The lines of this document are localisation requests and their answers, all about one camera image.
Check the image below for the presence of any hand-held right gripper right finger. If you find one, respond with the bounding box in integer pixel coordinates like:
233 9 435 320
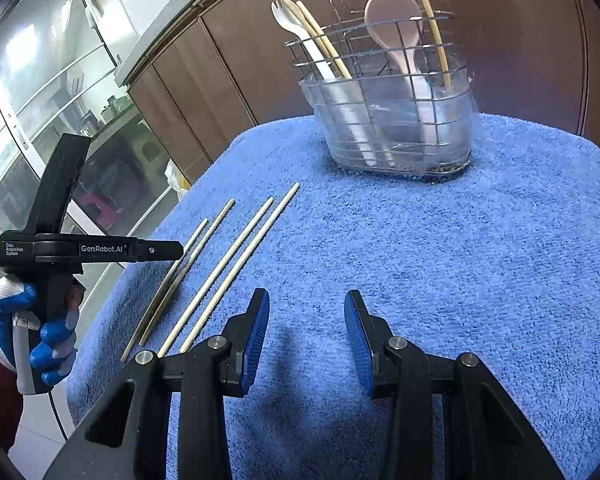
344 289 566 480

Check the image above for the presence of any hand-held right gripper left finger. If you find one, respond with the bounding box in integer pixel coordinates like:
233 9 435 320
42 287 271 480

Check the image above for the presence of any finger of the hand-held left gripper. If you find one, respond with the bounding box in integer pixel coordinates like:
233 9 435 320
127 239 186 263

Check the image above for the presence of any wire utensil holder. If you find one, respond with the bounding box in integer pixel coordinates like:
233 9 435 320
285 0 481 181

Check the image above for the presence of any white plastic fork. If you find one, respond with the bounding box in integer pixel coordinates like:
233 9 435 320
271 0 381 166

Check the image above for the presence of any pink plastic spoon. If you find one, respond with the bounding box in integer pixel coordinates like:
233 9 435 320
363 0 438 146

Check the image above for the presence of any person's left hand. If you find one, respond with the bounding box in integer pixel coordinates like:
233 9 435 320
0 276 81 387

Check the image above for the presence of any blue terry towel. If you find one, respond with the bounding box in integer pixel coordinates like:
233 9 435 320
67 112 600 480

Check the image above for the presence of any yellow plastic bag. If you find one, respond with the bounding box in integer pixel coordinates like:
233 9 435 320
164 160 190 193

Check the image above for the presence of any sliding glass door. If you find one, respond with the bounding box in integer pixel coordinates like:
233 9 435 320
0 0 191 311

